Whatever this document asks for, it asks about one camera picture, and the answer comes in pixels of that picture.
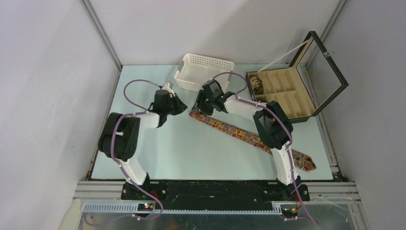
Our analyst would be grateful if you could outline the white perforated plastic basket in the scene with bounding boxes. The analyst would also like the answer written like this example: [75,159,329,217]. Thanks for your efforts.
[174,53,235,92]

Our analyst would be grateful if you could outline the colourful patterned tie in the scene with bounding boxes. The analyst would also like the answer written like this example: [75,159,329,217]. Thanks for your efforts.
[189,110,317,172]

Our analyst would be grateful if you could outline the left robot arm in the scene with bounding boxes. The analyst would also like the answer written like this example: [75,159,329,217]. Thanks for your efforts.
[98,90,188,200]

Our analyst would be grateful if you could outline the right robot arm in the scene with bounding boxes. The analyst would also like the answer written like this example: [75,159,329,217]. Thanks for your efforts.
[189,80,298,200]

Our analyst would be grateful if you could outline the rolled tie far compartment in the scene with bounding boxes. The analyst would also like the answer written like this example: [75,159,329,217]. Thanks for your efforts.
[249,75,264,95]

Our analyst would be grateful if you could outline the black compartment tie box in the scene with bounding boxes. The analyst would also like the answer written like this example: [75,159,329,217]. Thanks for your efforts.
[245,31,349,123]

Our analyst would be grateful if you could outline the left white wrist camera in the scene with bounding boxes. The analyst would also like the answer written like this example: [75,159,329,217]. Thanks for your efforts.
[161,81,175,95]

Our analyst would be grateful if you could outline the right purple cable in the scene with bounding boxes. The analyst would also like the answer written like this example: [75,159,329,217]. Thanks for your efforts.
[212,71,319,225]

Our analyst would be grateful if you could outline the purple cable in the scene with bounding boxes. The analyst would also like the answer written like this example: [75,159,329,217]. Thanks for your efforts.
[83,79,166,227]
[212,71,319,225]

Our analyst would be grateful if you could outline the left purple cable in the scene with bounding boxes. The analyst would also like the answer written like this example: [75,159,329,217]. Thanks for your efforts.
[83,79,166,227]

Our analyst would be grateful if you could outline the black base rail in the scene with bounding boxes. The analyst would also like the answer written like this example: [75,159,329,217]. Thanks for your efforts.
[121,180,310,211]

